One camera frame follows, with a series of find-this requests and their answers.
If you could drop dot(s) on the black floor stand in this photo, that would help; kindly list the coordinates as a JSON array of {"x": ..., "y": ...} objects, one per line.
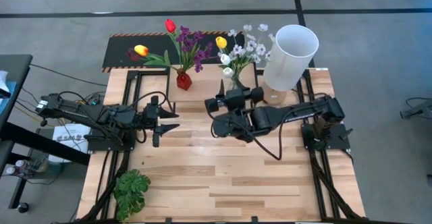
[{"x": 418, "y": 111}]

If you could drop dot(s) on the red glass vase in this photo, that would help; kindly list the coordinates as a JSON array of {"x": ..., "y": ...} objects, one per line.
[{"x": 184, "y": 81}]

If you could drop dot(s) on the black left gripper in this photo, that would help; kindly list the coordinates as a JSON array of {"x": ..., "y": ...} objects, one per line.
[{"x": 155, "y": 122}]

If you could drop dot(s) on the red artificial tulip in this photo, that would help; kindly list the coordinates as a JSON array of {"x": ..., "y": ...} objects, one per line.
[{"x": 170, "y": 25}]

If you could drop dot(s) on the green monstera leaf plant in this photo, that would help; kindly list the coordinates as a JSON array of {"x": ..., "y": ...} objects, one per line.
[{"x": 131, "y": 190}]

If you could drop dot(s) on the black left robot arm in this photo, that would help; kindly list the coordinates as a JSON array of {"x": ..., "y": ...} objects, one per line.
[{"x": 101, "y": 114}]

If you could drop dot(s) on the white small blossom spray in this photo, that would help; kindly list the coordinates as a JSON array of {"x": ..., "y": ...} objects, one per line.
[{"x": 248, "y": 47}]

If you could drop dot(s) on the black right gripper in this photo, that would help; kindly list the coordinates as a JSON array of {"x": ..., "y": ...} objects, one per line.
[{"x": 236, "y": 99}]

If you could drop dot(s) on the black desk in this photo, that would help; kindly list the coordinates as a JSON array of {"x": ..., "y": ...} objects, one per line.
[{"x": 15, "y": 72}]

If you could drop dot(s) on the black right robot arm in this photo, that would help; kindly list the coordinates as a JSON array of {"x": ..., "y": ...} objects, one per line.
[{"x": 287, "y": 114}]

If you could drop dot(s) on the black aluminium table frame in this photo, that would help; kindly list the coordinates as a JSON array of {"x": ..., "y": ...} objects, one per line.
[{"x": 132, "y": 74}]

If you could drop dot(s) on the white shade table lamp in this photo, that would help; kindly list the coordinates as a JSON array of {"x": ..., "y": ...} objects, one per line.
[{"x": 290, "y": 58}]

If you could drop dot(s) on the black hazard-striped floor mat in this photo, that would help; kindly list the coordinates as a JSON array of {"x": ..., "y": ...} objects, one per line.
[{"x": 118, "y": 53}]

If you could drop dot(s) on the maroon artificial tulip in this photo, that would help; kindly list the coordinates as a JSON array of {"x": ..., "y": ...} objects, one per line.
[{"x": 132, "y": 54}]

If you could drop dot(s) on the white cardboard box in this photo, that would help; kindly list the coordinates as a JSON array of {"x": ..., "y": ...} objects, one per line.
[{"x": 69, "y": 139}]

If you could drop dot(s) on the purple artificial flower bunch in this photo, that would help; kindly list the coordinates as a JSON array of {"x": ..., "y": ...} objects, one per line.
[{"x": 189, "y": 45}]

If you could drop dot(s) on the white capped small bottle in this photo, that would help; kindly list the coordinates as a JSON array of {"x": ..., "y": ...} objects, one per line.
[
  {"x": 10, "y": 170},
  {"x": 20, "y": 163}
]

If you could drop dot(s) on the clear glass vase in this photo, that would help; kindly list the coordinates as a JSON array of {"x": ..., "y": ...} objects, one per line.
[{"x": 233, "y": 83}]

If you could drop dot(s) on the wooden shelf with black legs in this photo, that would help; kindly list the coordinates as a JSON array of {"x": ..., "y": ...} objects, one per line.
[{"x": 206, "y": 85}]

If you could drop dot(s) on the white crumpled paper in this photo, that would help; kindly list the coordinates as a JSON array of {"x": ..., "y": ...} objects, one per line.
[{"x": 3, "y": 80}]

